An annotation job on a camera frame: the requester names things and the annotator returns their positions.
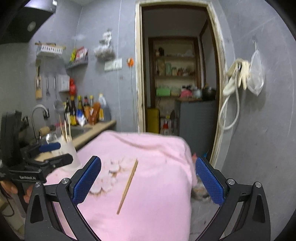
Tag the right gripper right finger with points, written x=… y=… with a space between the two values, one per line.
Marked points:
x=213 y=180

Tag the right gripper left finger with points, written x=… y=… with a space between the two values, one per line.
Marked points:
x=83 y=179

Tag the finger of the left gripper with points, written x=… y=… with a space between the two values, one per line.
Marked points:
x=51 y=164
x=49 y=147

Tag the white utensil holder cup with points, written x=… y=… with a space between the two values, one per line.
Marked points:
x=67 y=147

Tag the wooden chopstick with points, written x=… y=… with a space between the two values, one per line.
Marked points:
x=68 y=132
x=61 y=127
x=127 y=186

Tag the steel spoon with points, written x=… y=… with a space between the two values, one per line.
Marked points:
x=51 y=137

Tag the steel kitchen sink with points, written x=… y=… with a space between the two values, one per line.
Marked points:
x=76 y=131

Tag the left human hand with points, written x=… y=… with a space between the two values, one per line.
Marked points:
x=9 y=188

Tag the chrome sink faucet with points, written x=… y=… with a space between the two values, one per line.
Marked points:
x=36 y=121

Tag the yellow label sauce bottle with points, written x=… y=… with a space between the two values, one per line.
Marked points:
x=73 y=112

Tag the dark soy sauce bottle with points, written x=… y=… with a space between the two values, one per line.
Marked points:
x=68 y=112

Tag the hanging steel strainer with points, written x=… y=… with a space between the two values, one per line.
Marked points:
x=58 y=105

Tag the orange spice bag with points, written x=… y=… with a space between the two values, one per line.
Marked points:
x=94 y=115

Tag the grey cabinet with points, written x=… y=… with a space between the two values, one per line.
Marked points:
x=196 y=123

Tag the pink floral cloth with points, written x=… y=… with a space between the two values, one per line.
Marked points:
x=157 y=205

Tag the red plastic bag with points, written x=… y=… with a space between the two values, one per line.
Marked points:
x=72 y=87

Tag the wooden cutting board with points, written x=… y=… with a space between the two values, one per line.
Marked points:
x=38 y=80

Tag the large oil jug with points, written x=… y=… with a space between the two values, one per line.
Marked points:
x=104 y=113

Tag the clear hanging bag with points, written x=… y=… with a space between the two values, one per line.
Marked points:
x=255 y=81

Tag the hanging plastic bag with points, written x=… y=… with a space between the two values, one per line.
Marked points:
x=105 y=51

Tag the wooden pantry shelf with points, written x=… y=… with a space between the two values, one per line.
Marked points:
x=172 y=63

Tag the black range hood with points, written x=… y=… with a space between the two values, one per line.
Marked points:
x=28 y=20

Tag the white wall box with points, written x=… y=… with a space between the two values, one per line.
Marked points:
x=63 y=83

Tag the grey wall shelf basket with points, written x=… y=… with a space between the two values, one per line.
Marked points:
x=77 y=62

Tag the white wall basket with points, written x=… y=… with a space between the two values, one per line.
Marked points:
x=49 y=49

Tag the white wall socket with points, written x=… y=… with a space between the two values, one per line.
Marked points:
x=113 y=65

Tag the orange wall hook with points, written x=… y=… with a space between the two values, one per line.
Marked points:
x=130 y=62

